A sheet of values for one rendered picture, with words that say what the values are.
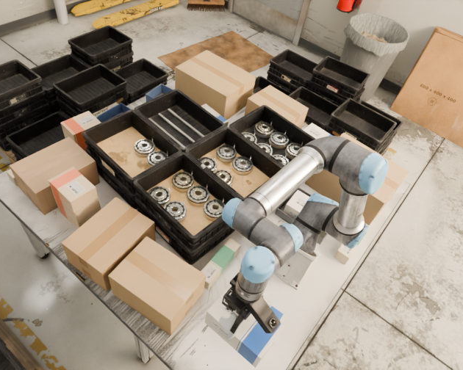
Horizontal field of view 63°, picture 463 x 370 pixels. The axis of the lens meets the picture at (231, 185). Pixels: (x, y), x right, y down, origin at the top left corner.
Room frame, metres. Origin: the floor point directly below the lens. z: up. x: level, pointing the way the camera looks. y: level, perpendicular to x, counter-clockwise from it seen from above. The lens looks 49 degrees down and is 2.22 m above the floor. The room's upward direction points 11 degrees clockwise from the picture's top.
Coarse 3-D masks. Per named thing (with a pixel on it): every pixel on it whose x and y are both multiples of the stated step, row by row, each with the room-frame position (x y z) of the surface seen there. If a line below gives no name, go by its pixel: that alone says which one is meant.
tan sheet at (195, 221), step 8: (160, 184) 1.12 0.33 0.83; (168, 184) 1.13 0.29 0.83; (176, 192) 1.10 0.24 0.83; (184, 192) 1.10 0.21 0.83; (176, 200) 1.05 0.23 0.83; (184, 200) 1.06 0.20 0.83; (192, 208) 1.02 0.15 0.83; (200, 208) 1.03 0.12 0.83; (192, 216) 0.98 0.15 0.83; (200, 216) 0.99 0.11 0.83; (184, 224) 0.93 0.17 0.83; (192, 224) 0.94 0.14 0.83; (200, 224) 0.95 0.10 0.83; (208, 224) 0.95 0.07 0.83; (192, 232) 0.90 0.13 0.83
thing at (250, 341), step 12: (228, 288) 0.53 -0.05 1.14; (216, 312) 0.44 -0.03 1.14; (228, 312) 0.45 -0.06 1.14; (216, 324) 0.42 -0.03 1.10; (252, 324) 0.43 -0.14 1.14; (240, 336) 0.39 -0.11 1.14; (252, 336) 0.40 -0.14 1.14; (264, 336) 0.40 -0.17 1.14; (276, 336) 0.41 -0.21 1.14; (240, 348) 0.37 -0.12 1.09; (252, 348) 0.36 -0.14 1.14; (264, 348) 0.37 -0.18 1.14; (252, 360) 0.35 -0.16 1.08
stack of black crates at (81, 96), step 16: (64, 80) 2.05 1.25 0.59; (80, 80) 2.16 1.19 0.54; (96, 80) 2.26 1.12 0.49; (112, 80) 2.24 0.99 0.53; (64, 96) 1.94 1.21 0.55; (80, 96) 2.04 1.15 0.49; (96, 96) 1.95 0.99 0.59; (112, 96) 2.06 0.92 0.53; (128, 96) 2.17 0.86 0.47; (64, 112) 1.97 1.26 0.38; (80, 112) 1.86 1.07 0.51
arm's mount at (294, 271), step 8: (296, 256) 0.83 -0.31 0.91; (304, 256) 0.81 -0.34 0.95; (312, 256) 0.82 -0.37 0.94; (288, 264) 0.83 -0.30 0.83; (296, 264) 0.82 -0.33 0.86; (304, 264) 0.81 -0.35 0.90; (312, 264) 0.92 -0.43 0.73; (280, 272) 0.84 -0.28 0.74; (288, 272) 0.83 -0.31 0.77; (296, 272) 0.81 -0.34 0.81; (304, 272) 0.80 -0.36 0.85; (288, 280) 0.82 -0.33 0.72; (296, 280) 0.80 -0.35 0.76; (296, 288) 0.79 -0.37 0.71
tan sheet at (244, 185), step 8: (224, 144) 1.48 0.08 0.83; (216, 160) 1.35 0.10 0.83; (224, 168) 1.31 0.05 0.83; (256, 168) 1.35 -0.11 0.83; (240, 176) 1.27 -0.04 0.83; (248, 176) 1.28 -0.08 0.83; (256, 176) 1.29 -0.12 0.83; (264, 176) 1.30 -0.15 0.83; (232, 184) 1.21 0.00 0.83; (240, 184) 1.22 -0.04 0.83; (248, 184) 1.23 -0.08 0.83; (256, 184) 1.24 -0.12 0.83; (240, 192) 1.17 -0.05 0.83; (248, 192) 1.18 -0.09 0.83
